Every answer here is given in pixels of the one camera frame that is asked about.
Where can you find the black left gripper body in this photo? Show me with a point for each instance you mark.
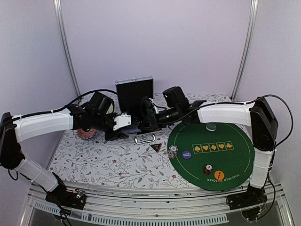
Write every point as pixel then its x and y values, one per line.
pixel 100 123

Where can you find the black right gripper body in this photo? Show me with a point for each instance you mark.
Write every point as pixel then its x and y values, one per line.
pixel 174 116

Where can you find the blue playing card deck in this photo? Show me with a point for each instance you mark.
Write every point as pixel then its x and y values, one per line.
pixel 132 129

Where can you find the aluminium poker case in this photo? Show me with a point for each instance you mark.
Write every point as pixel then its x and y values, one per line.
pixel 131 93

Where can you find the purple small blind button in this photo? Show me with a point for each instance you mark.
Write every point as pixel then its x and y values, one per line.
pixel 186 155

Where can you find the clear dealer button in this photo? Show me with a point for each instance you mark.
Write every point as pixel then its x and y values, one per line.
pixel 211 127

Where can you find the orange poker chip stack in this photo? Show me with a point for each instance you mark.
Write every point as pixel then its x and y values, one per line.
pixel 207 169

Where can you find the orange big blind button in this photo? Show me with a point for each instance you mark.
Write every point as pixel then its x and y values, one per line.
pixel 219 175

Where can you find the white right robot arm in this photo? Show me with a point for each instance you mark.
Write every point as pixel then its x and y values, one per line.
pixel 256 114

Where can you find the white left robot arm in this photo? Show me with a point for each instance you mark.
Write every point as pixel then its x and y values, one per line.
pixel 22 137

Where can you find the red patterned bowl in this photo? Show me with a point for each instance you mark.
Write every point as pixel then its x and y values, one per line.
pixel 85 135

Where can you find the triangular all in marker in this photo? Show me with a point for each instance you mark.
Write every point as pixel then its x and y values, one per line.
pixel 156 147

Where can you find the green round poker mat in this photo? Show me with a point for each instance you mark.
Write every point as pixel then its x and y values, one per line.
pixel 228 149

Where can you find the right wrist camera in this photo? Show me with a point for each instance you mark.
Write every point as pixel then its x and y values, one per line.
pixel 175 99

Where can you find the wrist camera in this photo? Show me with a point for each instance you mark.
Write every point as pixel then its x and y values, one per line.
pixel 175 99
pixel 101 107

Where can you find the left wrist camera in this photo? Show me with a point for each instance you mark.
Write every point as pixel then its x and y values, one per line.
pixel 101 107

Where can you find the front aluminium rail base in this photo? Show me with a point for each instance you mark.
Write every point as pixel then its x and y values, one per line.
pixel 192 206

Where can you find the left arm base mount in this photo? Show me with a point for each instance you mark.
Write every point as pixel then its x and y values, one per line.
pixel 74 199

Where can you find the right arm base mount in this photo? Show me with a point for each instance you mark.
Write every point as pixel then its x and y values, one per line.
pixel 252 196

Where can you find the left aluminium frame post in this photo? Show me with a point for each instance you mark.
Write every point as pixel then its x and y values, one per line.
pixel 62 32

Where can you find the aluminium frame post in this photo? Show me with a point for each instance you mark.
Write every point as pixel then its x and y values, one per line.
pixel 62 32
pixel 246 48

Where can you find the right aluminium frame post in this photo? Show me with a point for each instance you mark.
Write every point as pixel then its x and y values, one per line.
pixel 246 48

